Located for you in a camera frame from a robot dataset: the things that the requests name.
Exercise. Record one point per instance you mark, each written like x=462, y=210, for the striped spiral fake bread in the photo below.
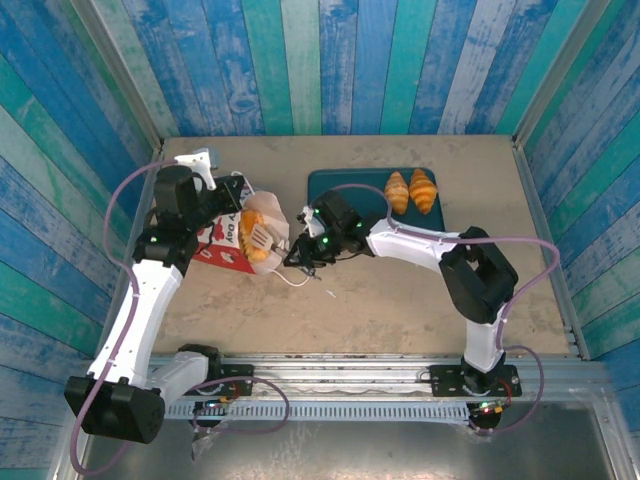
x=246, y=227

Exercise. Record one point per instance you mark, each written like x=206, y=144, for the grey metal shelf sheet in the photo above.
x=350, y=450

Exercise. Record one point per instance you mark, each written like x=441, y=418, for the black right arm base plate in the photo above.
x=442, y=385

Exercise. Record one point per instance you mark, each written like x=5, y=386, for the golden fake croissant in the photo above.
x=423, y=192

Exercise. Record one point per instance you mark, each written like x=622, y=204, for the red white paper gift bag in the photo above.
x=225, y=255

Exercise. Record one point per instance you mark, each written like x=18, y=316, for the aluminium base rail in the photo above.
x=350, y=372

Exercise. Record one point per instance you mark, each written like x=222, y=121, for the aluminium table side rail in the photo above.
x=535, y=200
x=144, y=200

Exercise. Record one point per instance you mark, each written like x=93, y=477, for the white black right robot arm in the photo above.
x=480, y=280

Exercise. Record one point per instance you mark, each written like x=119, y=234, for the aluminium corner post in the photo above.
x=559, y=70
x=119, y=70

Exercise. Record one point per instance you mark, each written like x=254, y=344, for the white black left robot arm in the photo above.
x=150, y=310

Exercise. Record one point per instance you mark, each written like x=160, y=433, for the teal plastic tray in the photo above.
x=430, y=220

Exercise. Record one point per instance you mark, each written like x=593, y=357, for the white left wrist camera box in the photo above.
x=197, y=162

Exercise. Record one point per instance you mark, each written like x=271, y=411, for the pale dusted fake croissant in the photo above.
x=397, y=192

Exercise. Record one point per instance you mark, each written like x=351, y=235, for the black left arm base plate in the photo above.
x=242, y=384

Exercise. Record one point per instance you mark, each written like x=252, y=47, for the metal serving tongs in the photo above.
x=262, y=236

